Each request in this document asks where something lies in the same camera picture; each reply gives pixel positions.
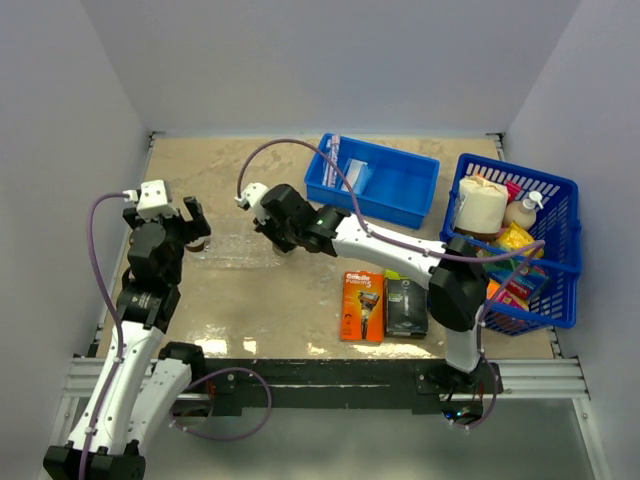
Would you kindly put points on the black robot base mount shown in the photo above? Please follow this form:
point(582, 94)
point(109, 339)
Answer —
point(422, 386)

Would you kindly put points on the yellow snack packet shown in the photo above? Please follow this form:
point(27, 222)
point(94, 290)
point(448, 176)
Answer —
point(512, 238)

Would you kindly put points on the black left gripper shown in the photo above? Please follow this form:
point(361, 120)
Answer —
point(194, 227)

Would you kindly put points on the green black Gillette razor box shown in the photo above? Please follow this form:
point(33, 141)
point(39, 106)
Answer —
point(406, 313)

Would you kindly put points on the lotion pump bottle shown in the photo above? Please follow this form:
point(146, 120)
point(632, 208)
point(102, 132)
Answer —
point(523, 212)

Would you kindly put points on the beige wrapped roll package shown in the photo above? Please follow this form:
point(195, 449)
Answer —
point(480, 205)

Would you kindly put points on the light blue toothpaste tube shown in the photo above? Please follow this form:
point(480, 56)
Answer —
point(363, 180)

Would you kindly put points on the red blue packet in basket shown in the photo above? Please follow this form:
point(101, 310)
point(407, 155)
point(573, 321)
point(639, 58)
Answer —
point(528, 284)

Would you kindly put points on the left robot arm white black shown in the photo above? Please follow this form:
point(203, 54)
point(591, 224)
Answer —
point(142, 376)

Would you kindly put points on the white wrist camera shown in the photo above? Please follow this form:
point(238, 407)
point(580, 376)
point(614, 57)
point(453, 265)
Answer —
point(250, 200)
point(152, 200)

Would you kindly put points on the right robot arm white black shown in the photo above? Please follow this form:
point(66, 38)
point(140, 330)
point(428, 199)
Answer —
point(451, 274)

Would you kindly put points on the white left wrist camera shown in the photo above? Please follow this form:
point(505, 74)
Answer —
point(152, 200)

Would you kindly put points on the orange box in basket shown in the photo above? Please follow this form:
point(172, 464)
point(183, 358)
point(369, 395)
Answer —
point(492, 288)

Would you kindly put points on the pink packet in basket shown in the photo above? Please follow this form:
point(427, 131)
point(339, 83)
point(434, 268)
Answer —
point(513, 190)

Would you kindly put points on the blue plastic divided bin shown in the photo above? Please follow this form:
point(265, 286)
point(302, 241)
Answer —
point(401, 188)

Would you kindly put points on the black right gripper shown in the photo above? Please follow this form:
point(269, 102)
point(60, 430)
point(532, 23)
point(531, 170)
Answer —
point(267, 231)

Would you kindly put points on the orange Gillette Fusion5 razor box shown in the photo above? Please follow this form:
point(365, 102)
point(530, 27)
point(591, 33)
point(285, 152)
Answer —
point(362, 313)

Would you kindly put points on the glass cup with brown band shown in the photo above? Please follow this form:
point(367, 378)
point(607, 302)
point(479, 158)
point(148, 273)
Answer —
point(198, 245)

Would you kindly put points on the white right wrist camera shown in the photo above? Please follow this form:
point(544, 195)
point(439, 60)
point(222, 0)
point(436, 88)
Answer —
point(250, 200)

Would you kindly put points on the pink wrapped toothbrush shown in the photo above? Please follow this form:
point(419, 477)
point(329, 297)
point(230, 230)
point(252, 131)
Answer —
point(330, 173)

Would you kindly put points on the blue plastic shopping basket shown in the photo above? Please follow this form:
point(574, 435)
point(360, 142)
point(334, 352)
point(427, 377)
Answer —
point(557, 224)

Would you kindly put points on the white toothpaste tube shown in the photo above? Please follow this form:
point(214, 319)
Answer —
point(353, 173)

